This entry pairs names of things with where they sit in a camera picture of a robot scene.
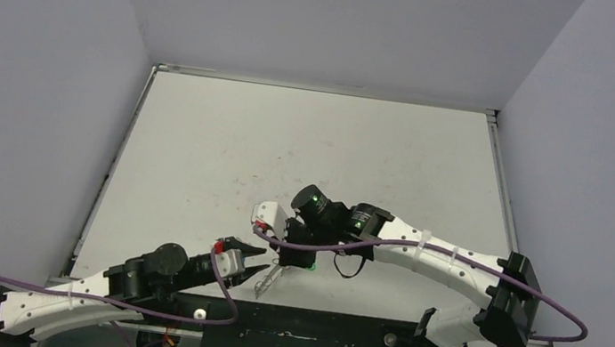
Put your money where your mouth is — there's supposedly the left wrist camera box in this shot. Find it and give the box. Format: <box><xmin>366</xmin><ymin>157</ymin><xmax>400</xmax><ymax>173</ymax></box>
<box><xmin>214</xmin><ymin>242</ymin><xmax>245</xmax><ymax>279</ymax></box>

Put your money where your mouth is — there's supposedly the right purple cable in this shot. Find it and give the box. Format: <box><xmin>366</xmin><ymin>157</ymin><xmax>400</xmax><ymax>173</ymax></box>
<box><xmin>236</xmin><ymin>220</ymin><xmax>599</xmax><ymax>347</ymax></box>

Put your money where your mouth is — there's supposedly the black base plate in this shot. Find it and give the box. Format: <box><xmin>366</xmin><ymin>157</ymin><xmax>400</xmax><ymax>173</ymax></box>
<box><xmin>113</xmin><ymin>283</ymin><xmax>473</xmax><ymax>347</ymax></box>

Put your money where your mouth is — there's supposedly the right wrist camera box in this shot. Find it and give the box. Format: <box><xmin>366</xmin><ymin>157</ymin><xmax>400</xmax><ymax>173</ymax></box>
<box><xmin>250</xmin><ymin>201</ymin><xmax>289</xmax><ymax>240</ymax></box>

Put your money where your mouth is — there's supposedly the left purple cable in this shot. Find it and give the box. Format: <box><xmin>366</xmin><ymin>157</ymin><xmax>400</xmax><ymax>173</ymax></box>
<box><xmin>0</xmin><ymin>214</ymin><xmax>249</xmax><ymax>347</ymax></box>

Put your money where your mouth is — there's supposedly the purple cable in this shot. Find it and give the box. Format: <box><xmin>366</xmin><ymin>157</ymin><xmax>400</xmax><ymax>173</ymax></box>
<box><xmin>236</xmin><ymin>220</ymin><xmax>599</xmax><ymax>347</ymax></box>
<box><xmin>0</xmin><ymin>214</ymin><xmax>249</xmax><ymax>347</ymax></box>

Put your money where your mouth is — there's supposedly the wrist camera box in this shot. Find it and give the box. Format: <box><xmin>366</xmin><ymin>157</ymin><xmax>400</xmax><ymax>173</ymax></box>
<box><xmin>214</xmin><ymin>242</ymin><xmax>245</xmax><ymax>279</ymax></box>
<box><xmin>250</xmin><ymin>201</ymin><xmax>289</xmax><ymax>240</ymax></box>

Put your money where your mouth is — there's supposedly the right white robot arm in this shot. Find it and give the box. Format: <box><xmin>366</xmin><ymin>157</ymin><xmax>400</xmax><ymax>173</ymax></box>
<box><xmin>266</xmin><ymin>185</ymin><xmax>540</xmax><ymax>347</ymax></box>

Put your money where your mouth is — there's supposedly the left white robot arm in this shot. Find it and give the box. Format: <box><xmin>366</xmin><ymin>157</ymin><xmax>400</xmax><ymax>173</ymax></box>
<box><xmin>0</xmin><ymin>237</ymin><xmax>267</xmax><ymax>347</ymax></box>

